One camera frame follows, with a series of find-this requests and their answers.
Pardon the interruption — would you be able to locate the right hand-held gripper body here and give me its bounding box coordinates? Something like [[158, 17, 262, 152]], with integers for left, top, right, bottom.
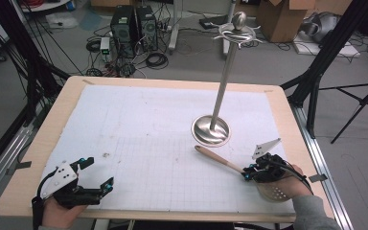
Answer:
[[251, 137, 291, 184]]

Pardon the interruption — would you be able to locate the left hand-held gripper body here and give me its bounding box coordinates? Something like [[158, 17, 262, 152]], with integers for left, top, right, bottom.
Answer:
[[39, 160, 104, 209]]

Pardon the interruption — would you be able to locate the beige slotted spoon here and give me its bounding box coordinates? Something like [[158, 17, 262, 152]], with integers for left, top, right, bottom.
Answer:
[[194, 145, 292, 203]]

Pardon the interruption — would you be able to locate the metal utensil stand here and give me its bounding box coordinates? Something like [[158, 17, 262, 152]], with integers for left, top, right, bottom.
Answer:
[[191, 11, 263, 148]]

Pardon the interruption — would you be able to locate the person's right hand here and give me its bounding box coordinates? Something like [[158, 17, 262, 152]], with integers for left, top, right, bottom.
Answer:
[[282, 164, 314, 201]]

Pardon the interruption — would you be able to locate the person's left hand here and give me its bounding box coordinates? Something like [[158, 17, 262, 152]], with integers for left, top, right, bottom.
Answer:
[[41, 195, 89, 230]]

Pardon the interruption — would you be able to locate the white grid mat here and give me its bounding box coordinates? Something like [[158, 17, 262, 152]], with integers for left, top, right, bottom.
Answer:
[[41, 84, 296, 215]]

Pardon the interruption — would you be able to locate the black tripod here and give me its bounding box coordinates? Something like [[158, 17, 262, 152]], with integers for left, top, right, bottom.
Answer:
[[319, 76, 368, 145]]

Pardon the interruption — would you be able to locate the white power adapter box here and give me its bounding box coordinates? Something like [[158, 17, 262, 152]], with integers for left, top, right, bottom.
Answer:
[[100, 36, 111, 62]]

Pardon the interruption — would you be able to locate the black computer tower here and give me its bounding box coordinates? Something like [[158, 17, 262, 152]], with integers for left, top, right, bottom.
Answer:
[[136, 5, 159, 52], [109, 5, 138, 59]]

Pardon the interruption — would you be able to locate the white flat board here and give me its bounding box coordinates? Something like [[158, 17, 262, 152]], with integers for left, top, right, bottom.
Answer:
[[292, 32, 361, 58]]

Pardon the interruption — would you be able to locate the black flat device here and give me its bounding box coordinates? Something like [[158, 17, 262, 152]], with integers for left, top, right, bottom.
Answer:
[[199, 15, 228, 30]]

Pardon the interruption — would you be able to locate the large open cardboard box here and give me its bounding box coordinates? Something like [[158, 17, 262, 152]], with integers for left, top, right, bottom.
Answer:
[[257, 0, 317, 43]]

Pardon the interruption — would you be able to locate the grey helmet-like device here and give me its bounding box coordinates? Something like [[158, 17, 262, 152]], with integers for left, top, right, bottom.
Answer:
[[301, 11, 339, 44]]

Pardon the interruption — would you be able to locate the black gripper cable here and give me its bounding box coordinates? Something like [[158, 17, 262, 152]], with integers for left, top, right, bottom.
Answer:
[[32, 174, 58, 230], [267, 159, 314, 195]]

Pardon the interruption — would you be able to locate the aluminium rail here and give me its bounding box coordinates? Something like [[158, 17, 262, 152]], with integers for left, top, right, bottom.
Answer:
[[290, 104, 355, 230], [0, 124, 35, 205]]

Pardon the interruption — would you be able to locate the black metal frame post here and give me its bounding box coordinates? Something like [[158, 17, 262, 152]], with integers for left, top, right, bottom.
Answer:
[[0, 0, 71, 126], [281, 0, 368, 139]]

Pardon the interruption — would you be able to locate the black coiled cable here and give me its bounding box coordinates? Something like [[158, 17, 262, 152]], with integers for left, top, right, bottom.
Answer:
[[145, 52, 170, 70]]

